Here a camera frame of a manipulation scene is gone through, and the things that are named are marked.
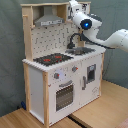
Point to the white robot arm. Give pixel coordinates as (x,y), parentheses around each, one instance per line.
(91,26)

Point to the wooden toy kitchen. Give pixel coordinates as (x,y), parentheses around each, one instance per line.
(40,84)

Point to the red oven knob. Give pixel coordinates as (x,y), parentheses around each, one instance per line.
(74,68)
(56,75)

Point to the black toy stovetop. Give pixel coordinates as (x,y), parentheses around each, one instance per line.
(52,59)

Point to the grey toy sink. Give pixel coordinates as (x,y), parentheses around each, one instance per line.
(79,51)

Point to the black toy faucet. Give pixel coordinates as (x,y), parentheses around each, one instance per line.
(71,45)

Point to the toy fridge dispenser door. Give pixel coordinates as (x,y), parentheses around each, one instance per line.
(91,71)

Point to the toy oven door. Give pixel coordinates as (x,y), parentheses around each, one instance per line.
(65,96)

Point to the grey range hood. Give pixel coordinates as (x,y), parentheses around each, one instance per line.
(48,18)

